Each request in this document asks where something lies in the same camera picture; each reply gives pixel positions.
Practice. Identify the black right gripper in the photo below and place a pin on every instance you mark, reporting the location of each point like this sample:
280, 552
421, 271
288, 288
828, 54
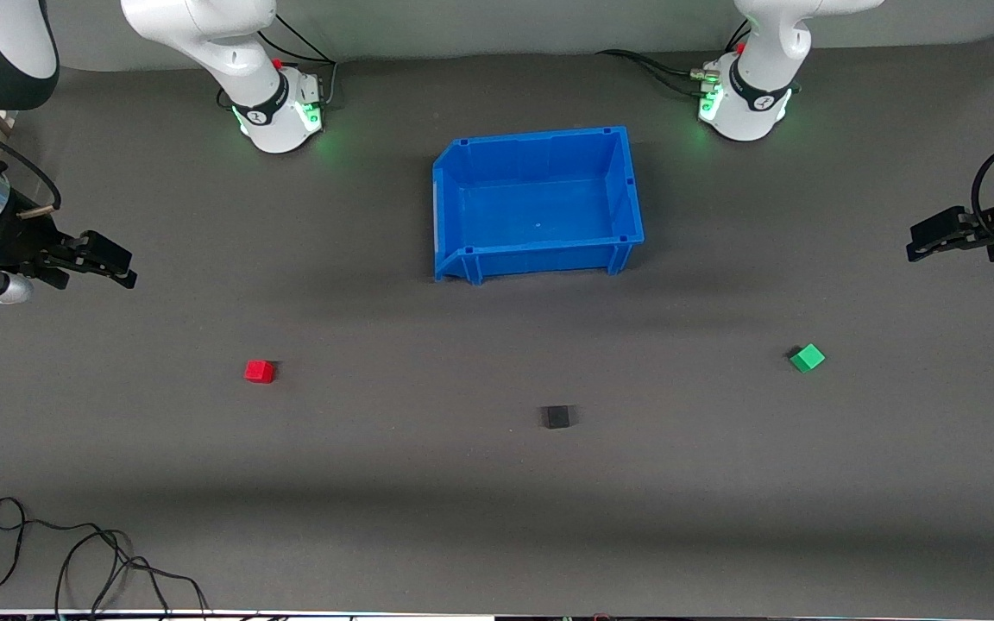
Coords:
7, 241

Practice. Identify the green cube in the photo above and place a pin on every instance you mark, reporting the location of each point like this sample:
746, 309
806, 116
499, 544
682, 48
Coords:
807, 358

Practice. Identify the red cube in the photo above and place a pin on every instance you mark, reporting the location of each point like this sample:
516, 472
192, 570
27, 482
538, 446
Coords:
259, 372

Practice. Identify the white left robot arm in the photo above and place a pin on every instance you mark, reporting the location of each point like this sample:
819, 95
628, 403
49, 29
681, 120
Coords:
756, 95

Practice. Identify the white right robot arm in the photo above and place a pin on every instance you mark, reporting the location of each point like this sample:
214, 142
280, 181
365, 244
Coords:
277, 103

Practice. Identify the black cube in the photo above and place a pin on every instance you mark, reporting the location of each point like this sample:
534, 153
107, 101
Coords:
556, 417

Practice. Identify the blue plastic bin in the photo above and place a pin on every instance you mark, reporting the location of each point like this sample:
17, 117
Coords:
540, 207

